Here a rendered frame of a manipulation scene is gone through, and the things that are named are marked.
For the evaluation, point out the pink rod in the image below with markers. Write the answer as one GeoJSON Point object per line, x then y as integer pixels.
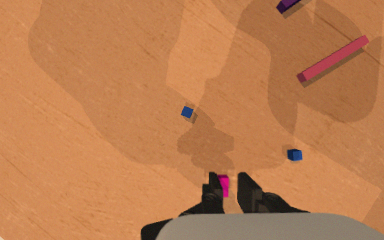
{"type": "Point", "coordinates": [332, 59]}

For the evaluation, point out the magenta rectangular block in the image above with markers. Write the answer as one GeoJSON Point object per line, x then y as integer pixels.
{"type": "Point", "coordinates": [225, 184]}

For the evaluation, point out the purple rod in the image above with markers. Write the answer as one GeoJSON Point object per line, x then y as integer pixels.
{"type": "Point", "coordinates": [285, 5]}

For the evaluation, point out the small blue cube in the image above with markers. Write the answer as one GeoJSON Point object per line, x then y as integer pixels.
{"type": "Point", "coordinates": [187, 112]}
{"type": "Point", "coordinates": [294, 154]}

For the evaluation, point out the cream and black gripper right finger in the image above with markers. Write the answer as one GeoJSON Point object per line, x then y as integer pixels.
{"type": "Point", "coordinates": [252, 199]}

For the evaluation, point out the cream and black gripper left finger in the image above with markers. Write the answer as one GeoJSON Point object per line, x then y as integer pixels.
{"type": "Point", "coordinates": [211, 203]}

